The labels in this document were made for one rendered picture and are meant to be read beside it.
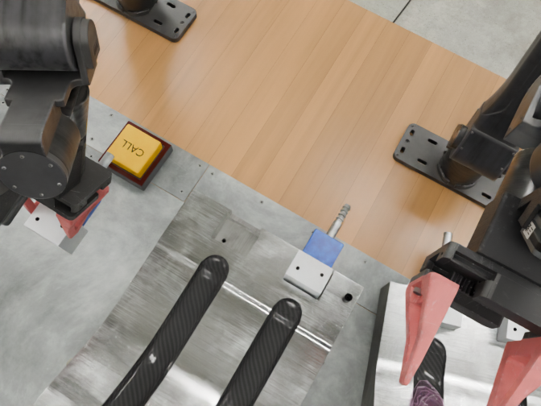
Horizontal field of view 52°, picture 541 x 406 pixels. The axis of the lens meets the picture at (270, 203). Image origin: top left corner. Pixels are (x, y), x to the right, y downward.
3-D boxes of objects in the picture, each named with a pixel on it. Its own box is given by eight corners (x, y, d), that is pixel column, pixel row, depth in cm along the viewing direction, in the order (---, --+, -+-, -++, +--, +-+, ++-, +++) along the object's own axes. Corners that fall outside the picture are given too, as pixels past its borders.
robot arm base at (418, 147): (532, 203, 77) (549, 163, 80) (404, 136, 80) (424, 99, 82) (506, 220, 85) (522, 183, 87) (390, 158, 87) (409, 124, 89)
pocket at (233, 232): (230, 217, 77) (229, 209, 74) (262, 236, 76) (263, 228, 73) (212, 244, 76) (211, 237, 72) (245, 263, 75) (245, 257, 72)
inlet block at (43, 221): (99, 152, 73) (88, 136, 68) (131, 171, 73) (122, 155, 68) (39, 234, 70) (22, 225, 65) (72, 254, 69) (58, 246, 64)
